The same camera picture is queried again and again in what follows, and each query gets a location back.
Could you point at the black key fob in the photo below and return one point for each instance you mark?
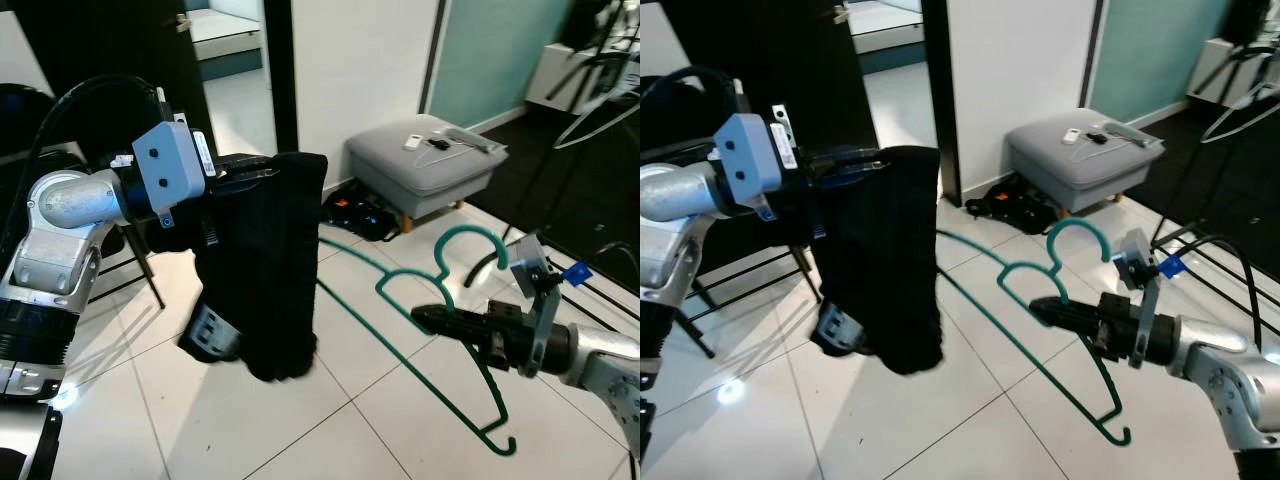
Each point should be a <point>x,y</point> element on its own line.
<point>1098,138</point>
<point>438,144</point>

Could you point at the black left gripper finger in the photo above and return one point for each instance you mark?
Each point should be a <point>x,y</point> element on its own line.
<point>855,155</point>
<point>252,162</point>
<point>855,173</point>
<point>254,178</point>

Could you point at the black orange bag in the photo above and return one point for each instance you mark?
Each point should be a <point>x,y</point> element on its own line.
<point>1015,210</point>
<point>365,215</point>

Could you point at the black door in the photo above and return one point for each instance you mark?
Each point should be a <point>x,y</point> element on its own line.
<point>780,50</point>
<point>100,40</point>

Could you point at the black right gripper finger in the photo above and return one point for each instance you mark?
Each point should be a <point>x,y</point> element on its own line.
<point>1075,324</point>
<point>455,315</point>
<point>465,332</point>
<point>1070,308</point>

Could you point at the green plastic hanger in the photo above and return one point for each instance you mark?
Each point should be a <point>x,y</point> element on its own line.
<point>1078,222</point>
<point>468,230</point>

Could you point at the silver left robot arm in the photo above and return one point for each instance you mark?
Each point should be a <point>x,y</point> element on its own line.
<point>70,200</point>
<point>680,195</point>

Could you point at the white remote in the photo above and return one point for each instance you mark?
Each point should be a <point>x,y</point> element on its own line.
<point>414,143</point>
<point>1073,136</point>

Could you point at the grey ottoman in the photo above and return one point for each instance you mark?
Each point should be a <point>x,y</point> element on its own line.
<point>420,185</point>
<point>1080,175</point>

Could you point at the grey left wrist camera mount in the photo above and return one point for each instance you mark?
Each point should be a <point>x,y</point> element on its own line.
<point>170,165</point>
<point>750,160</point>

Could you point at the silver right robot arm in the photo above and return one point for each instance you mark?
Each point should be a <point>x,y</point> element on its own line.
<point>1220,360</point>
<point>600,360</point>

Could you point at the white open shelf unit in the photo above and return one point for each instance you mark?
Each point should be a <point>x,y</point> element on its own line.
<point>1215,75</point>
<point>560,85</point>

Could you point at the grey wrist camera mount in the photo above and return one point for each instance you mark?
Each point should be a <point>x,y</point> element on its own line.
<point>528,262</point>
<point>1135,260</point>
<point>170,165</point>
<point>750,160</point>

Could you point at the grey remote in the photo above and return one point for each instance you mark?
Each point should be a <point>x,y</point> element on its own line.
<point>1132,133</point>
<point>470,138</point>

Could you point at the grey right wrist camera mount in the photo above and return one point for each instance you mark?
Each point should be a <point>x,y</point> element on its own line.
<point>1135,260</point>
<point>528,262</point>

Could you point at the black door frame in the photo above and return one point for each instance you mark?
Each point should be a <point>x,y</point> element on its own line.
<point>282,70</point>
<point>940,90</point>

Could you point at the black shorts white print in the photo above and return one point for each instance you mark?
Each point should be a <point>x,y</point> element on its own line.
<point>265,270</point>
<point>880,270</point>

